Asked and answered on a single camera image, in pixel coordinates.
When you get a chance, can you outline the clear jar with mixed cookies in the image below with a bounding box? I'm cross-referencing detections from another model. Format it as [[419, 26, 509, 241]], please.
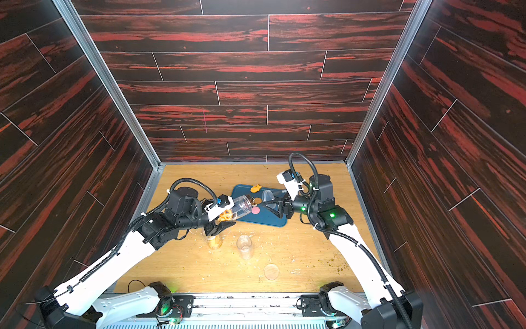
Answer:
[[236, 235, 254, 260]]

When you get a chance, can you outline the clear jar with pink cookie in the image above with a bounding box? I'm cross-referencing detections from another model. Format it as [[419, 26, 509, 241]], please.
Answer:
[[217, 195, 253, 223]]

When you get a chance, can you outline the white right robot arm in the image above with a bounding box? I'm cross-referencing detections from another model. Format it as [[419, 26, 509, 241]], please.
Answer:
[[264, 170, 423, 328]]

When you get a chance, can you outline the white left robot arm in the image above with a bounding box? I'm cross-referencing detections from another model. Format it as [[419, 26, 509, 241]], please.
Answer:
[[35, 186, 236, 328]]

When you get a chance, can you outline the clear jar with yellow cookies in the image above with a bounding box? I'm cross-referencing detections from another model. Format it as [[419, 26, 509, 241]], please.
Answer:
[[203, 232, 223, 250]]

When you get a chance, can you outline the teal plastic tray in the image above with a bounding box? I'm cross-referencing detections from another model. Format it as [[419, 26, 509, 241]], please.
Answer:
[[231, 185, 287, 228]]

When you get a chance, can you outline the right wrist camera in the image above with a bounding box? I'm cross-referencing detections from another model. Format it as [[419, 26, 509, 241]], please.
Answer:
[[276, 169, 305, 200]]

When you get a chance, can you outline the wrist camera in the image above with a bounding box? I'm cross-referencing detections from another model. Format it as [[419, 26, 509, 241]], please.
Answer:
[[204, 195, 234, 222], [276, 169, 305, 200]]

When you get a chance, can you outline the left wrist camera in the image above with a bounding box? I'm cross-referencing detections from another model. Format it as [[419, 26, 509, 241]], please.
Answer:
[[204, 195, 234, 222]]

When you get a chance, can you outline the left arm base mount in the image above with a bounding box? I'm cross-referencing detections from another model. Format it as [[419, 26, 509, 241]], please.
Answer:
[[127, 279, 195, 327]]

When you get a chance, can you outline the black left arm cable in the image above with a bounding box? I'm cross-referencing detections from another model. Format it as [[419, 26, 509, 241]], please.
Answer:
[[20, 177, 219, 313]]

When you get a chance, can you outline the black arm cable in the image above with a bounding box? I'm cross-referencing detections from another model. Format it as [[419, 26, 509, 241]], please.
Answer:
[[288, 152, 414, 329], [20, 177, 219, 313]]

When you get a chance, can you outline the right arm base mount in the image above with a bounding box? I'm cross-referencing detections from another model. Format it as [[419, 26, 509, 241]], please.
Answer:
[[295, 281, 344, 317]]

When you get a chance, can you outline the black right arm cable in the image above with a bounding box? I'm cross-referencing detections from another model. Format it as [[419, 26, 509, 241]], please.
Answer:
[[288, 152, 414, 329]]

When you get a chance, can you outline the aluminium frame post right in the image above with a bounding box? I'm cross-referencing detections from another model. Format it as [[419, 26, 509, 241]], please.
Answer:
[[346, 0, 433, 173]]

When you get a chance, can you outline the aluminium frame post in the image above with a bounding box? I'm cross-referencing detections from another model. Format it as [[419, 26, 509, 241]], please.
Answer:
[[346, 0, 433, 173], [52, 0, 165, 182]]

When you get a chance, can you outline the aluminium frame post left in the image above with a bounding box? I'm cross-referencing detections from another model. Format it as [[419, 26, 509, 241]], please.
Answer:
[[52, 0, 165, 182]]

